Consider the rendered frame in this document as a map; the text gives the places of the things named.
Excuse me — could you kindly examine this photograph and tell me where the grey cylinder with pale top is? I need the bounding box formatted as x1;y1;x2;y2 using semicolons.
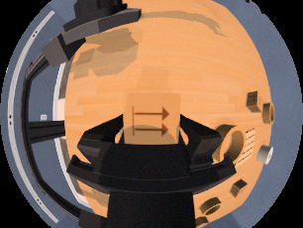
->
257;145;272;165

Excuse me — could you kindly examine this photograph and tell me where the small wooden pallet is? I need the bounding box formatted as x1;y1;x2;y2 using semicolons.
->
234;129;255;168

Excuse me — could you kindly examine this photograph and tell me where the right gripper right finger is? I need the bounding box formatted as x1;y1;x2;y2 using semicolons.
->
179;114;223;160

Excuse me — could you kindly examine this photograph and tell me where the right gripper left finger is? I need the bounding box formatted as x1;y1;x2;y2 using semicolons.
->
80;114;125;144

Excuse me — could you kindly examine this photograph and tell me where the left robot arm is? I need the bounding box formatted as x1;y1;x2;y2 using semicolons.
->
63;0;128;32

